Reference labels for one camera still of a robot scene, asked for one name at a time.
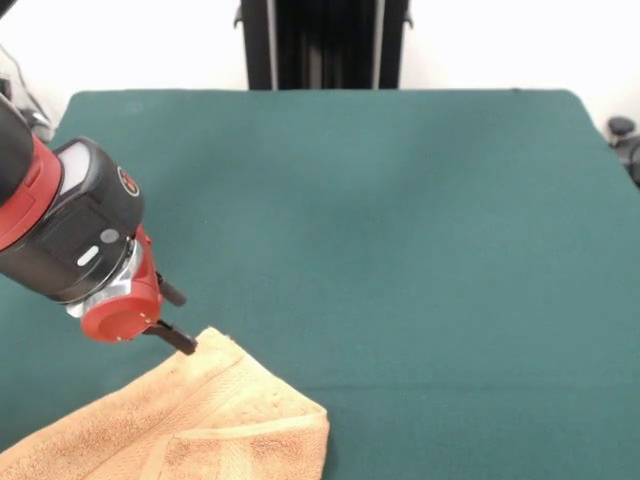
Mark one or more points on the black equipment pile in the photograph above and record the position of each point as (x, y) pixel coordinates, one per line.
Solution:
(40, 120)

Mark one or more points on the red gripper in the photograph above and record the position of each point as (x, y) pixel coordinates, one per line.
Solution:
(125, 320)

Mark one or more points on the office chair base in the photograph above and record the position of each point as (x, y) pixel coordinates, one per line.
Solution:
(622, 127)

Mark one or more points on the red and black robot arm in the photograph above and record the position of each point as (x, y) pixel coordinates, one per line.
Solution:
(65, 225)

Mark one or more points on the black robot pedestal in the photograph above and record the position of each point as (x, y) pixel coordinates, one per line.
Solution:
(325, 45)

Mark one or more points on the tan terry towel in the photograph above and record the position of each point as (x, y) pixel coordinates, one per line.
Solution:
(200, 425)

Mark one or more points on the dark green table cloth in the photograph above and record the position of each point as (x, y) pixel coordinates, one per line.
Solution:
(400, 225)

